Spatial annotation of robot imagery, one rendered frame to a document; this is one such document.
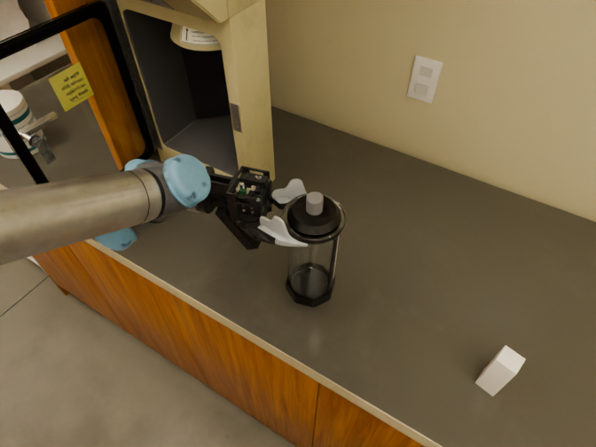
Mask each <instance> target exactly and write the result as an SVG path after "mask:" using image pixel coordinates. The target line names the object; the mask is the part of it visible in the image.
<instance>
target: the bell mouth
mask: <svg viewBox="0 0 596 447"><path fill-rule="evenodd" d="M170 38H171V40H172V41H173V42H174V43H175V44H177V45H179V46H181V47H183V48H186V49H188V50H193V51H220V50H221V45H220V43H219V42H218V40H217V39H216V38H215V37H214V36H213V35H210V34H207V33H203V32H200V31H198V30H195V29H191V28H188V27H184V26H180V25H177V24H175V23H172V27H171V31H170Z"/></svg>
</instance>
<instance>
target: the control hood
mask: <svg viewBox="0 0 596 447"><path fill-rule="evenodd" d="M162 1H164V2H165V3H166V4H168V5H169V6H171V7H172V8H173V9H174V11H177V12H182V13H185V14H189V15H192V16H195V17H198V18H201V19H204V20H210V21H213V22H216V23H222V22H224V21H225V20H227V19H228V12H227V4H226V0H162ZM173 9H170V10H173Z"/></svg>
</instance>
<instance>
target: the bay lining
mask: <svg viewBox="0 0 596 447"><path fill-rule="evenodd" d="M123 18H124V20H125V24H126V27H127V29H128V32H129V38H130V40H131V43H132V46H133V50H134V52H135V55H136V58H137V63H138V66H139V69H140V73H141V75H142V78H143V81H144V84H145V89H146V92H147V95H148V98H149V101H150V104H151V107H152V110H153V115H154V118H155V120H156V124H157V127H158V130H159V132H160V136H161V141H162V142H163V144H164V145H165V144H166V143H167V142H168V141H169V140H170V139H171V138H173V137H174V136H176V135H177V134H178V133H179V132H181V131H182V130H183V129H185V128H186V127H188V126H189V125H190V124H191V123H193V122H194V121H196V120H198V119H205V118H211V117H218V116H225V115H231V111H230V105H229V99H228V92H227V86H226V80H225V73H224V62H223V55H222V50H220V51H193V50H188V49H186V48H183V47H181V46H179V45H177V44H175V43H174V42H173V41H172V40H171V38H170V31H171V27H172V22H168V21H166V20H160V19H157V18H154V17H152V16H148V15H145V14H143V13H140V12H134V11H132V10H128V9H127V10H125V11H123Z"/></svg>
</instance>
